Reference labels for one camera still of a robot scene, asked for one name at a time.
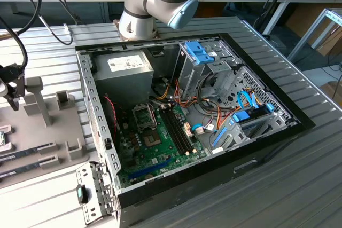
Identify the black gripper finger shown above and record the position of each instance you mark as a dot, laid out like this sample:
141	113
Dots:
16	89

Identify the silver green CPU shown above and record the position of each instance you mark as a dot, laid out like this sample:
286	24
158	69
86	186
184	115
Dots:
2	138

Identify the grey parts rack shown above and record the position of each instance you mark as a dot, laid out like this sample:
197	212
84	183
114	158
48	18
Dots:
29	132

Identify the dark RAM stick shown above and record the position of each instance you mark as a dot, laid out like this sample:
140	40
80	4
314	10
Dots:
18	156
18	171

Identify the grey power supply unit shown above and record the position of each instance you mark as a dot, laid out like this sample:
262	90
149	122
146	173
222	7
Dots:
123	83

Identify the cream four pin connector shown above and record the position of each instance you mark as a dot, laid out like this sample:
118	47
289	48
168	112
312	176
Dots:
125	125

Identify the black teal case latch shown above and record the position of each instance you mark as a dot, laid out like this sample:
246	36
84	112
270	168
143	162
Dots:
80	194

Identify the blue expansion slot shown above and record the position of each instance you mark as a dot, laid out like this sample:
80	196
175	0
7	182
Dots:
149	169

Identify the green motherboard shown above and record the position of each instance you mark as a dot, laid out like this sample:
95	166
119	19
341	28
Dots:
160	158

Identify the metal drive cage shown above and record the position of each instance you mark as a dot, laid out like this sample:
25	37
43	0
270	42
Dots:
191	78

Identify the blue drive latch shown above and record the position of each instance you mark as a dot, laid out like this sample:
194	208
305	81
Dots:
199	51

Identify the black PC case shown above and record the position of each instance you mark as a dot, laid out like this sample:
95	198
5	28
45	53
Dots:
213	174

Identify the blue disk carrier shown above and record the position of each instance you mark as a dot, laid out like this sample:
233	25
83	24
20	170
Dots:
240	117

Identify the perforated metal disk cage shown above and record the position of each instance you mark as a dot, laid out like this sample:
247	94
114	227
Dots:
280	122

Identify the brown cardboard box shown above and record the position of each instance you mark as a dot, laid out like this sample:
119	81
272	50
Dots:
331	41

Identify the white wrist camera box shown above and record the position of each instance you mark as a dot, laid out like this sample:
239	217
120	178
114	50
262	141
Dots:
2	89

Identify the metal card bracket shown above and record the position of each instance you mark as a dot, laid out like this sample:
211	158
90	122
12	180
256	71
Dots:
91	174

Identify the blue plastic drive rail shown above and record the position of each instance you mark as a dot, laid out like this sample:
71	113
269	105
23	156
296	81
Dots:
219	137

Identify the aluminium profile frame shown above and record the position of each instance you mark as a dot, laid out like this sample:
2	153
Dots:
307	34

